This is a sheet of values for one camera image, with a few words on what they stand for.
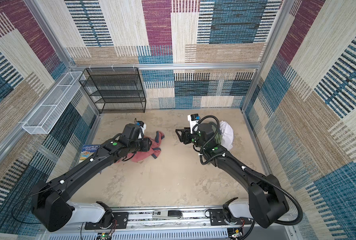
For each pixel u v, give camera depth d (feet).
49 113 2.43
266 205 1.35
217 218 2.40
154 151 3.08
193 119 2.30
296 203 1.22
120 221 2.41
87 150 3.13
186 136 2.31
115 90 3.57
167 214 2.34
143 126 2.42
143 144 2.35
